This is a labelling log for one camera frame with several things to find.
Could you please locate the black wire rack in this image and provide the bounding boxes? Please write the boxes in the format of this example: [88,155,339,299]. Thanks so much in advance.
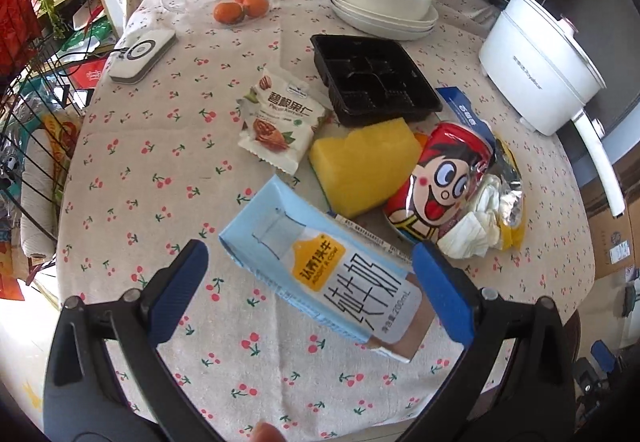
[1,38,92,260]

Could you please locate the person left hand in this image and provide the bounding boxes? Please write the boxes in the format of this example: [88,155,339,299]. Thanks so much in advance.
[250,422,286,442]

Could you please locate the stacked white plates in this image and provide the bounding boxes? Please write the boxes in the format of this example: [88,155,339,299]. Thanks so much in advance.
[330,0,439,42]

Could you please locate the cherry print tablecloth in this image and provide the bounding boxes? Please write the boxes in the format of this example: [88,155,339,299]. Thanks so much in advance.
[58,0,596,441]

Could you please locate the white nut snack packet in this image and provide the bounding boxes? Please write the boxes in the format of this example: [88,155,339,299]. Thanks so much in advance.
[238,66,331,176]

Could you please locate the large cardboard box lower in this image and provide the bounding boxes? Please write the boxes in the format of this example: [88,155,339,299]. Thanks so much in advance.
[580,147,639,280]

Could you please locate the red packaged goods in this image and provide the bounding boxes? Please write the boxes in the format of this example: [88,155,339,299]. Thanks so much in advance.
[0,0,41,78]

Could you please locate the white wireless charger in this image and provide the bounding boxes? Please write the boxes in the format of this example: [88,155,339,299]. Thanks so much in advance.
[107,30,177,84]

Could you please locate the yellow green sponge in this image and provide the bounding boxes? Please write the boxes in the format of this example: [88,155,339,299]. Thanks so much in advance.
[309,118,422,219]

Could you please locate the white electric cooking pot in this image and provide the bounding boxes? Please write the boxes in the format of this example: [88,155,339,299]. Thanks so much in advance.
[478,0,626,217]

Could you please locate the blue biscuit box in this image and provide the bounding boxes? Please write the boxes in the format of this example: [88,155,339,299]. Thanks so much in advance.
[436,87,496,147]

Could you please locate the black plastic food tray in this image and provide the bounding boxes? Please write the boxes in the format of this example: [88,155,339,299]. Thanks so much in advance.
[310,34,442,128]

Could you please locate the light blue milk carton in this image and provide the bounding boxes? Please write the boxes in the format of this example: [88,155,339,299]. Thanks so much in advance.
[219,177,434,363]

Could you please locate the red cartoon drink can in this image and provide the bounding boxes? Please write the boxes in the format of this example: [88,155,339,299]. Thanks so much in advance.
[384,121,494,243]

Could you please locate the white tissue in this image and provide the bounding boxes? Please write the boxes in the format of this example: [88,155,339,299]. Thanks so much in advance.
[437,175,506,260]

